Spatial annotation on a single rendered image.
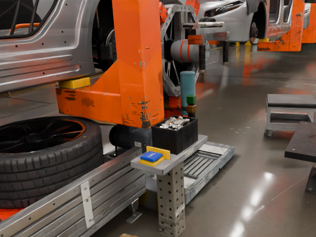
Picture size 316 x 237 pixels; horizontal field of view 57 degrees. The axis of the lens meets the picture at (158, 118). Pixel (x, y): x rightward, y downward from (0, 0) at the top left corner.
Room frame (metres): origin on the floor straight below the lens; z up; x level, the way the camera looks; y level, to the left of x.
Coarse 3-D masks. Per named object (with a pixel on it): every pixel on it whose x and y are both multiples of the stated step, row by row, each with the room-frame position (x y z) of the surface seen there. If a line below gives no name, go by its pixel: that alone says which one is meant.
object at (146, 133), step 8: (112, 128) 1.81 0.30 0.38; (120, 128) 1.75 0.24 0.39; (128, 128) 1.71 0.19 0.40; (136, 128) 1.77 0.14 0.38; (112, 136) 1.77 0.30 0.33; (120, 136) 1.74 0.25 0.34; (128, 136) 1.70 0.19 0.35; (136, 136) 1.63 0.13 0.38; (144, 136) 1.60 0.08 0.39; (112, 144) 1.79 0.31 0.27; (120, 144) 1.75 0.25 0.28; (128, 144) 1.70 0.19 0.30; (136, 144) 1.63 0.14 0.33; (144, 144) 1.60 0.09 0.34; (120, 152) 1.75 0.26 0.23; (152, 176) 1.67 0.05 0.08
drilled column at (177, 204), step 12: (180, 168) 1.23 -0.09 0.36; (168, 180) 1.19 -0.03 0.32; (180, 180) 1.23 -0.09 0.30; (168, 192) 1.20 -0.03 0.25; (180, 192) 1.22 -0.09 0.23; (168, 204) 1.20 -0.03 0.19; (180, 204) 1.22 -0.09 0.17; (168, 216) 1.20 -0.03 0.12; (180, 216) 1.22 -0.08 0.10; (168, 228) 1.20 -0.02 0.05; (180, 228) 1.22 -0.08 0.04
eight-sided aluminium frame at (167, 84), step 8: (168, 8) 1.76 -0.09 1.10; (176, 8) 1.78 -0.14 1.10; (184, 8) 1.87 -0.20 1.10; (192, 8) 1.94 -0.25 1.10; (168, 16) 1.71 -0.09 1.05; (192, 16) 1.96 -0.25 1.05; (160, 24) 1.73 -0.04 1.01; (168, 24) 1.71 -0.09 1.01; (160, 32) 1.64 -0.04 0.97; (192, 64) 2.06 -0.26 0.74; (168, 80) 1.69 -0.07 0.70; (168, 88) 1.72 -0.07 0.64; (176, 88) 1.76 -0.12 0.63; (176, 96) 1.76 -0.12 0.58
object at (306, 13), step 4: (308, 4) 9.42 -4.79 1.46; (308, 8) 9.39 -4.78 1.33; (304, 12) 9.32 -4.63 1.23; (308, 12) 9.36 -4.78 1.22; (304, 16) 9.32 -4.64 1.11; (308, 16) 9.36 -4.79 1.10; (304, 20) 9.32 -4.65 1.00; (308, 20) 9.37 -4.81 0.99; (304, 24) 9.34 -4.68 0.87; (308, 24) 9.40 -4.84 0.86; (304, 28) 9.37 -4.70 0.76
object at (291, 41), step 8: (296, 0) 4.85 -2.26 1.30; (296, 8) 4.84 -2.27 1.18; (304, 8) 4.89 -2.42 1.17; (296, 16) 4.83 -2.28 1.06; (296, 24) 4.83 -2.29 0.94; (288, 32) 4.91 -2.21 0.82; (296, 32) 4.82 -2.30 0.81; (264, 40) 5.12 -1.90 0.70; (280, 40) 4.98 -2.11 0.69; (288, 40) 4.91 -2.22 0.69; (296, 40) 4.82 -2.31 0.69; (264, 48) 5.10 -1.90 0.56; (272, 48) 5.02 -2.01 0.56; (280, 48) 4.95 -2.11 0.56; (288, 48) 4.88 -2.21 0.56; (296, 48) 4.81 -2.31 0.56
